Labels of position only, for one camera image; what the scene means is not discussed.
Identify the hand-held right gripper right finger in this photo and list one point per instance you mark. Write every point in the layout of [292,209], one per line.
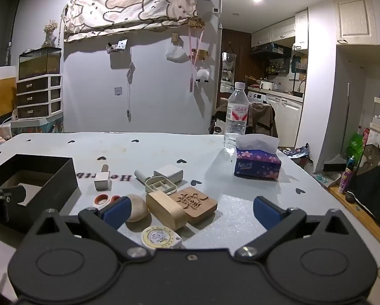
[265,211]

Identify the clear plastic water bottle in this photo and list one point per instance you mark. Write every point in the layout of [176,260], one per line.
[237,114]

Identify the white wall cabinet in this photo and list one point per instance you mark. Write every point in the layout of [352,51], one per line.
[355,16]

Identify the red and white tape roll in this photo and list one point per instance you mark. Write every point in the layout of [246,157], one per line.
[102,199]

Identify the oval wooden box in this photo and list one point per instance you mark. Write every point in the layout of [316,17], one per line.
[166,209]

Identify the dried flower bouquet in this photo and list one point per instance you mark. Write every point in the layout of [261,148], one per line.
[51,30]

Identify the black printed board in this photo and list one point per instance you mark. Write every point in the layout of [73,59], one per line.
[377,184]

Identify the glass fish tank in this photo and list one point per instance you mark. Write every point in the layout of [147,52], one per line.
[39,63]

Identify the printed cloth on wall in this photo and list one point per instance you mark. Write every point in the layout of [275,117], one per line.
[129,3]

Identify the round white tape measure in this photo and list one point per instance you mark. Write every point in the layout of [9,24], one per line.
[159,237]

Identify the white plastic cookie cutter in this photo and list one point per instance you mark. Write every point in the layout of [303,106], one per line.
[159,185]

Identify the purple floral tissue pack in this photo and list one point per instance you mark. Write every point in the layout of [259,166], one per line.
[256,163]

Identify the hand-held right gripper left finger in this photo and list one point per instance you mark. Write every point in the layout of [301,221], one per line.
[117,211]

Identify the green bag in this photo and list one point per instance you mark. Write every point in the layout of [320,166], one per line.
[355,144]

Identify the spray can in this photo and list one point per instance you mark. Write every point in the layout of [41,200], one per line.
[347,174]

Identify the beige oval stone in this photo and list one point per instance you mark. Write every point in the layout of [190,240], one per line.
[138,208]

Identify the white plush sheep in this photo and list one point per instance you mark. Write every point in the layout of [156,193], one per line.
[202,75]

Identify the chair with brown jacket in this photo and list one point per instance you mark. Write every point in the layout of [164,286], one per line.
[263,117]

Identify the black cardboard box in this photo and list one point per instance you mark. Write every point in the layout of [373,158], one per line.
[47,178]

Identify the carved wooden block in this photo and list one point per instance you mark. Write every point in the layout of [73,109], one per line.
[196,205]

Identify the hanging white bag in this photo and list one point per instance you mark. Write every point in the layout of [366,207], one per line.
[176,54]

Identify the white power adapter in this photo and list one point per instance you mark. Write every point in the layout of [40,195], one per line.
[169,171]

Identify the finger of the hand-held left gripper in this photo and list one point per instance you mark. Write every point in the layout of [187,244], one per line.
[14,195]

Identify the white plastic drawer unit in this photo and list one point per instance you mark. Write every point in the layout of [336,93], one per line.
[39,97]

